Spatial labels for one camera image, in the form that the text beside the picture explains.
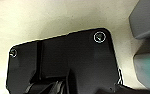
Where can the grey bin with blue lid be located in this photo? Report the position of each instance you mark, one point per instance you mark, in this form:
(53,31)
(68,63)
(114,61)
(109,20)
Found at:
(147,68)

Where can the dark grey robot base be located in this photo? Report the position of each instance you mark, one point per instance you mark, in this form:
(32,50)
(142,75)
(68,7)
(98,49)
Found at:
(71,60)

